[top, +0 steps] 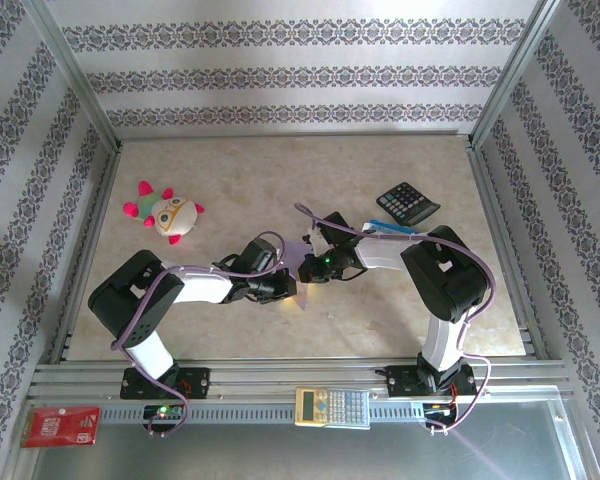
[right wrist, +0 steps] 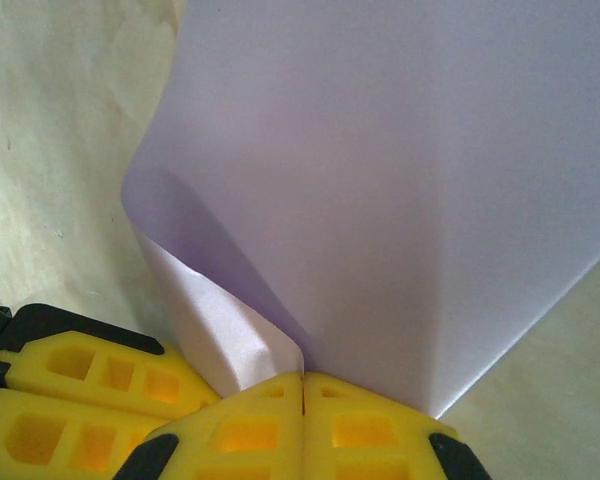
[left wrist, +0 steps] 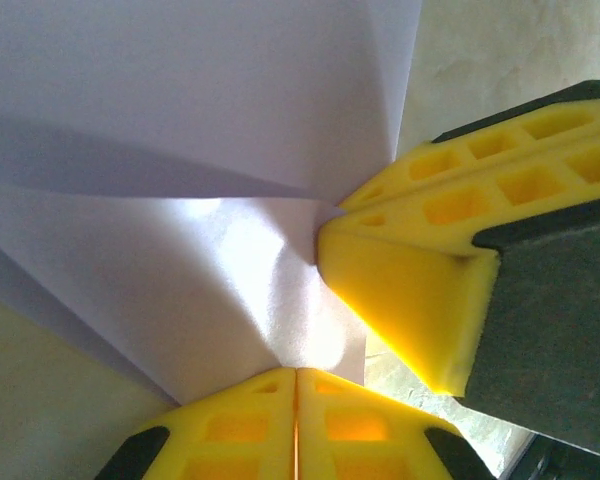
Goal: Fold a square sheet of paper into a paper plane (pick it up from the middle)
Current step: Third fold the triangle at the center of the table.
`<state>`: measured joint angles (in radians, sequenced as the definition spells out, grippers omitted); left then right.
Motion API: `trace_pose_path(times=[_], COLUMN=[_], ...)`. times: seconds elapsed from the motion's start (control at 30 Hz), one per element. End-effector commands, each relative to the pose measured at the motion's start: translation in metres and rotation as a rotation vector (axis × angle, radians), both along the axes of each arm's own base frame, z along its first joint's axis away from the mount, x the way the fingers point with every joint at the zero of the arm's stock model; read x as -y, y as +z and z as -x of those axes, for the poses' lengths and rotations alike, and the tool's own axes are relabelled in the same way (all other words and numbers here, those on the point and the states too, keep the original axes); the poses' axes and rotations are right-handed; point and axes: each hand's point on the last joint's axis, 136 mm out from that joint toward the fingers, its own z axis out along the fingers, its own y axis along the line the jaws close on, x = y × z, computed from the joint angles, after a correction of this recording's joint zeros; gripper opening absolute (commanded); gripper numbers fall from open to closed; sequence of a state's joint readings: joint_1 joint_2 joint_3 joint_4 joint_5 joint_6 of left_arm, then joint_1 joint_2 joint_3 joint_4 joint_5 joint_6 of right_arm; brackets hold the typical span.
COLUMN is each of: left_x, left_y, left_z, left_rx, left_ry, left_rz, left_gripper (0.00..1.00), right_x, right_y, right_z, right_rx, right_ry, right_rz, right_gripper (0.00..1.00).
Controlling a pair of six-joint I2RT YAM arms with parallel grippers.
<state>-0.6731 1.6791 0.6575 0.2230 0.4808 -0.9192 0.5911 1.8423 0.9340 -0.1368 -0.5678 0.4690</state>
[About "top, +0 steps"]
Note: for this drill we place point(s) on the small circuit board with LED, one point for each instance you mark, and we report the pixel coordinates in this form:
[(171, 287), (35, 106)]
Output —
[(162, 411)]

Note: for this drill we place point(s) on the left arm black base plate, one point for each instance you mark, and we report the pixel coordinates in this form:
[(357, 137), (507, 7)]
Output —
[(200, 382)]

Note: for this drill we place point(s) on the black desk calculator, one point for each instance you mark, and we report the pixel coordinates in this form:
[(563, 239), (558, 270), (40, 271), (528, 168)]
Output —
[(407, 202)]

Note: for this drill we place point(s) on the plush toy with pink feet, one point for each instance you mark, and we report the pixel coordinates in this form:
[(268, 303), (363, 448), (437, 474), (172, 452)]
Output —
[(172, 215)]

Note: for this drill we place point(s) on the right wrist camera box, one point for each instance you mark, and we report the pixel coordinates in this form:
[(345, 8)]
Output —
[(310, 239)]

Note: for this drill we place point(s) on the blue white cardboard box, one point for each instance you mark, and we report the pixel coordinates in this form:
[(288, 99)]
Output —
[(380, 227)]

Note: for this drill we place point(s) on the red foil packet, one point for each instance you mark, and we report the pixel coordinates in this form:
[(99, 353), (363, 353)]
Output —
[(60, 427)]

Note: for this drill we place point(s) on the wide aluminium base rail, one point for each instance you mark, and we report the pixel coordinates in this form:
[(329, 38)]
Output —
[(290, 372)]

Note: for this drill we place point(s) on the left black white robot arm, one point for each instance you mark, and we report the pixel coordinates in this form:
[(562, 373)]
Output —
[(130, 300)]

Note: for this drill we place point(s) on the shiny metal sheet panel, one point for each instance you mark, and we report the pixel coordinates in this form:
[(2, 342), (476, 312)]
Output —
[(280, 455)]

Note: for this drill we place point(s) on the yellow grey scientific calculator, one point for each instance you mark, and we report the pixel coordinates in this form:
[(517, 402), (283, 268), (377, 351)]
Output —
[(330, 407)]

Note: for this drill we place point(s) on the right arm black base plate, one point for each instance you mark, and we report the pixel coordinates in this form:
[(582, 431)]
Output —
[(397, 382)]

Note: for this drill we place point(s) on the aluminium frame post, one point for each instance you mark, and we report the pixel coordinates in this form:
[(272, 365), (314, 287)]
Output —
[(75, 75), (512, 75)]

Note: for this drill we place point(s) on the thin aluminium frame rail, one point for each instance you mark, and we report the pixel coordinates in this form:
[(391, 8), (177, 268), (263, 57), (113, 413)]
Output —
[(290, 135)]

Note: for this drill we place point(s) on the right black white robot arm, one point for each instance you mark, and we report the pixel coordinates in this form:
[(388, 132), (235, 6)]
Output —
[(445, 280)]

